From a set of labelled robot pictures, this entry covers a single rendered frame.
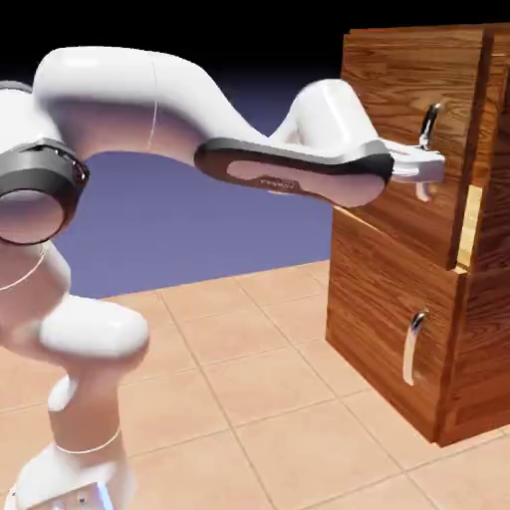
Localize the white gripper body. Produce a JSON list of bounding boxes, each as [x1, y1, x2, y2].
[[382, 137, 446, 185]]

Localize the curved silver door handle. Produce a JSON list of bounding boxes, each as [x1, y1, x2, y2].
[[413, 102, 442, 203], [401, 309, 430, 386]]

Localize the wooden cabinet door with handle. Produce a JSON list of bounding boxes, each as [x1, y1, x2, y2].
[[333, 27, 488, 271]]

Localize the brown wooden cabinet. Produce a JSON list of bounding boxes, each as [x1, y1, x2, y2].
[[325, 22, 510, 448]]

